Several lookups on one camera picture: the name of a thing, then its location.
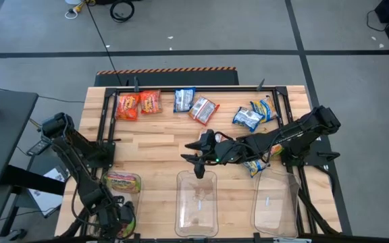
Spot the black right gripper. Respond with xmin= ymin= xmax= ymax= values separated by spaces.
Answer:
xmin=180 ymin=130 xmax=249 ymax=180

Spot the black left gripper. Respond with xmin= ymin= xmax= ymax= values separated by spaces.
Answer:
xmin=93 ymin=197 xmax=137 ymax=237

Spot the clear plastic bin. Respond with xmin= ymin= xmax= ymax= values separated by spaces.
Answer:
xmin=88 ymin=170 xmax=142 ymax=238
xmin=249 ymin=168 xmax=302 ymax=242
xmin=174 ymin=169 xmax=219 ymax=238

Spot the blue Maruchan noodle pack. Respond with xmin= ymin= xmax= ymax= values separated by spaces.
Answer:
xmin=173 ymin=87 xmax=197 ymax=113
xmin=250 ymin=96 xmax=279 ymax=123
xmin=232 ymin=106 xmax=265 ymax=133
xmin=241 ymin=158 xmax=270 ymax=178

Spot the white paper sheet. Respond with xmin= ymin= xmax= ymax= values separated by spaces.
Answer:
xmin=27 ymin=167 xmax=70 ymax=212

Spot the black hazard-striped floor mat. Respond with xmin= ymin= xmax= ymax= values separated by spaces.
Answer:
xmin=94 ymin=66 xmax=240 ymax=87

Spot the black remote control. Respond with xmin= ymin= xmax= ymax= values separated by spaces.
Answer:
xmin=26 ymin=138 xmax=51 ymax=157

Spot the black desk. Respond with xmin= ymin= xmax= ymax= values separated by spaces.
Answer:
xmin=0 ymin=88 xmax=66 ymax=243

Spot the yellow white power plug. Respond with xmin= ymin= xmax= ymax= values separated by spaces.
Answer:
xmin=64 ymin=1 xmax=87 ymax=20

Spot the black metal table frame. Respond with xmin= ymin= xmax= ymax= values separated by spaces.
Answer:
xmin=57 ymin=86 xmax=342 ymax=243

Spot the black floor cable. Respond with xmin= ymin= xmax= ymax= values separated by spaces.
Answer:
xmin=84 ymin=0 xmax=124 ymax=87

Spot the coiled black cable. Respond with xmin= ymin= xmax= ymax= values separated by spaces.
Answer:
xmin=109 ymin=0 xmax=136 ymax=24

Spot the thin black case cable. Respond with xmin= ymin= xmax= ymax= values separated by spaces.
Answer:
xmin=365 ymin=9 xmax=389 ymax=33

